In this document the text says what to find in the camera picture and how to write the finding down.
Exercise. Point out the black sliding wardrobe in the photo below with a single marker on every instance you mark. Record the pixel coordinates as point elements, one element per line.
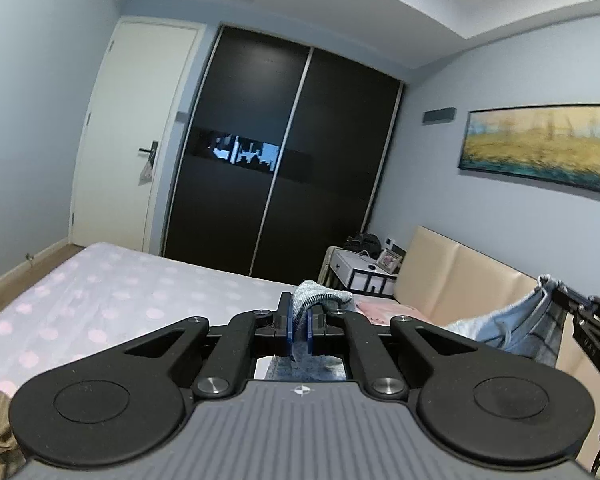
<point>230,110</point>

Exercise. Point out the grey wall box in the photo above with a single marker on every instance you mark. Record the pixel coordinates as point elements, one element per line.
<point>439,115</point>

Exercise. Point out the framed landscape painting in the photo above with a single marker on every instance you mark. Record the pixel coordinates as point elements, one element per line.
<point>540,150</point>

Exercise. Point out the polka dot bed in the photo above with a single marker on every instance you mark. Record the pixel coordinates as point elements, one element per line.
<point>105,300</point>

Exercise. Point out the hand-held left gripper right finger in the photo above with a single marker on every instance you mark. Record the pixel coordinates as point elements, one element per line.
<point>310,332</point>

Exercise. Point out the white door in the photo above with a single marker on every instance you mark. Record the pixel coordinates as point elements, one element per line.
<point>125,135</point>

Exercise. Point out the light pink pillow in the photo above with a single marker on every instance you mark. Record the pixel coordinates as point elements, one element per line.
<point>380,310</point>

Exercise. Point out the white nightstand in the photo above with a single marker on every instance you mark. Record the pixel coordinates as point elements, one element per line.
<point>350,267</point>

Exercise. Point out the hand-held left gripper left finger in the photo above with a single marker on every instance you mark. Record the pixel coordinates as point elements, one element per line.
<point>289,330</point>

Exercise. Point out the beige padded headboard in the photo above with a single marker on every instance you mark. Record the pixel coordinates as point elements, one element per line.
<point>455,270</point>

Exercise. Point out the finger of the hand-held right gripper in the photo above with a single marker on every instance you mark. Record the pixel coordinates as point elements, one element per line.
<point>582,303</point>
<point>597,325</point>

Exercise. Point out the thin black striped grey garment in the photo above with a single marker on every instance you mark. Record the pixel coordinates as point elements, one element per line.
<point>515,332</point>

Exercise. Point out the photo frame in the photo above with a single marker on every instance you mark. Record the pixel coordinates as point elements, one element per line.
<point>389,261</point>

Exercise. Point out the small hanging bag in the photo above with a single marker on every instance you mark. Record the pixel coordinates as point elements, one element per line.
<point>146,176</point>

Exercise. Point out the black bag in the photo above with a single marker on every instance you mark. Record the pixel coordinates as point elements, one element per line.
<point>362,244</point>

